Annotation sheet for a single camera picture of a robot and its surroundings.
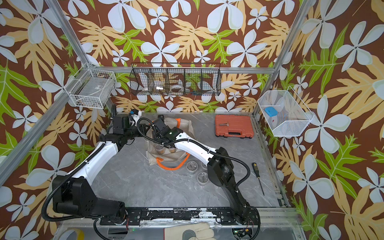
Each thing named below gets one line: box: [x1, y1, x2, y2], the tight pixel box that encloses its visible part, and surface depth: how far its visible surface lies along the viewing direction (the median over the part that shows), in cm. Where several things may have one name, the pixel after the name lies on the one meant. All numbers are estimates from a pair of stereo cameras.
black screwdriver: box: [251, 162, 265, 196], surface depth 90 cm
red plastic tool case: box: [214, 114, 255, 139], surface depth 107 cm
